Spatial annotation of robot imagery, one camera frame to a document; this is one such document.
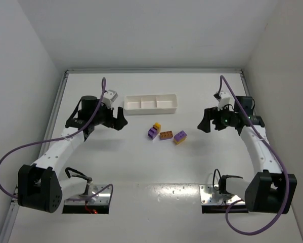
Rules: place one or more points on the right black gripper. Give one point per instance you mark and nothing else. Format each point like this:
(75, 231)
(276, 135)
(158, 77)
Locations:
(214, 119)

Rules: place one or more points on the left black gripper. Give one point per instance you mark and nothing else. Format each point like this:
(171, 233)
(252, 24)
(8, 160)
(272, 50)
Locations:
(112, 117)

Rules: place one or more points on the purple lego plate brick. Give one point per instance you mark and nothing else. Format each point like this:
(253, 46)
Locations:
(180, 135)

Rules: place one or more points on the purple curved lego piece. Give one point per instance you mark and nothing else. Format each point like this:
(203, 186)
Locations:
(152, 133)

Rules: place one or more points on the yellow butterfly lego brick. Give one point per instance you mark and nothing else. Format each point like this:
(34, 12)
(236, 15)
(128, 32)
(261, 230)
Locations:
(180, 140)

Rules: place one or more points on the brown lego brick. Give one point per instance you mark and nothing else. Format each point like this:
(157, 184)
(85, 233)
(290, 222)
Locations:
(166, 135)

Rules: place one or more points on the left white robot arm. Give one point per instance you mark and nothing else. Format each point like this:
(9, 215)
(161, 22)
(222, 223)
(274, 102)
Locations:
(46, 183)

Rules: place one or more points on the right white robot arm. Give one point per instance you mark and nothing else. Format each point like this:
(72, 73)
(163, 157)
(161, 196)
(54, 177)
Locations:
(268, 189)

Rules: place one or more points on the white three-compartment tray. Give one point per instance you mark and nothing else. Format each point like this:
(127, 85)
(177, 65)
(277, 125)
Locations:
(150, 104)

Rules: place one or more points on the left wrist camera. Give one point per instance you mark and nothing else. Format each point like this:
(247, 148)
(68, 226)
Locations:
(109, 97)

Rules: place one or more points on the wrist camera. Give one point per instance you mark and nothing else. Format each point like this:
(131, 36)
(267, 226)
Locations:
(223, 98)
(109, 97)

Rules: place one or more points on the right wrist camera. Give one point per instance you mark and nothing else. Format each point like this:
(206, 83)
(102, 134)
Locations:
(223, 98)

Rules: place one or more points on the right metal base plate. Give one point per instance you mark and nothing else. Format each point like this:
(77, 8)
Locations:
(211, 197)

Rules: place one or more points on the metal base plate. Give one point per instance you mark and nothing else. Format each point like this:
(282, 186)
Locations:
(98, 195)
(211, 197)

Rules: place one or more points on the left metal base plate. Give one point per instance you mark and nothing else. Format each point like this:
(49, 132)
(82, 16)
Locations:
(98, 195)

